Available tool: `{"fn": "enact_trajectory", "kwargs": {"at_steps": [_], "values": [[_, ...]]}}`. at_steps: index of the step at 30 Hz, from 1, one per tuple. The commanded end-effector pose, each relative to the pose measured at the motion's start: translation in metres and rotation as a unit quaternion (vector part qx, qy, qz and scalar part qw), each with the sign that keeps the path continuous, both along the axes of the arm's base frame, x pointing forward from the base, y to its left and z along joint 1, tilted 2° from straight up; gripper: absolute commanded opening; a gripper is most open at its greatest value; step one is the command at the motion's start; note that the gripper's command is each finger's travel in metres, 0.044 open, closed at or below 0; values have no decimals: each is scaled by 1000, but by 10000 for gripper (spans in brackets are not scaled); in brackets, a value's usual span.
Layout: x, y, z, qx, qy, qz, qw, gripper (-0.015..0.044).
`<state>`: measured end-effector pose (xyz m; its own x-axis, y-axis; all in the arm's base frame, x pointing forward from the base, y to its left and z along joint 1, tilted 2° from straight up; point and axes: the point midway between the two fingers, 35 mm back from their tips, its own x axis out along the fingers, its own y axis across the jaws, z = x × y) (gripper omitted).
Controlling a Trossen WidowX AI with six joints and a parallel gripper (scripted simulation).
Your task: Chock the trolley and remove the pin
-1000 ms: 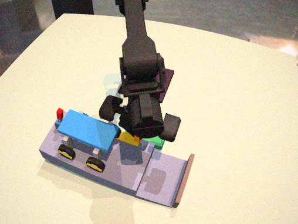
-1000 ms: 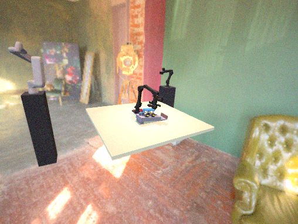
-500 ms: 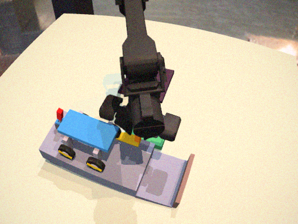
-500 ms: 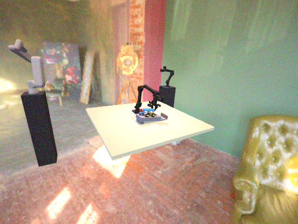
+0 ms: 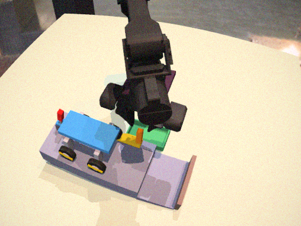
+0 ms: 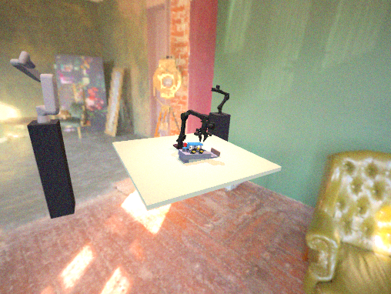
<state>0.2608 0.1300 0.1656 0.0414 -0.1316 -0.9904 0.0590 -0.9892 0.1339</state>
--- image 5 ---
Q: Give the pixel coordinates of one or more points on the yellow wedge with orange handle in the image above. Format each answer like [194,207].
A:
[134,141]

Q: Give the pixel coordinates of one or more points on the pale lilac ramp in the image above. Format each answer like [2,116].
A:
[140,173]

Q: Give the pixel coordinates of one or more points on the green tray floor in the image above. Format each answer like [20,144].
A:
[154,137]

